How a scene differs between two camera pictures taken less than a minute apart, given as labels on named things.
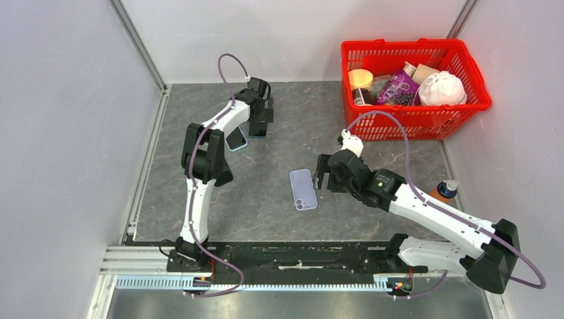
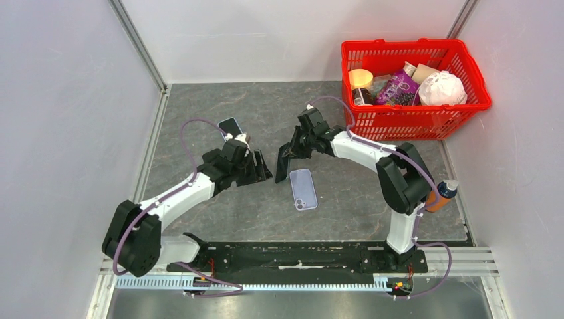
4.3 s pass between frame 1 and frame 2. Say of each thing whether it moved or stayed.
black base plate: stayed
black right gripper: moved
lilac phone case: stayed
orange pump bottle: stayed
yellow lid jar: stayed
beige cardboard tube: stayed
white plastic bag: stayed
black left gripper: moved
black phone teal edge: moved
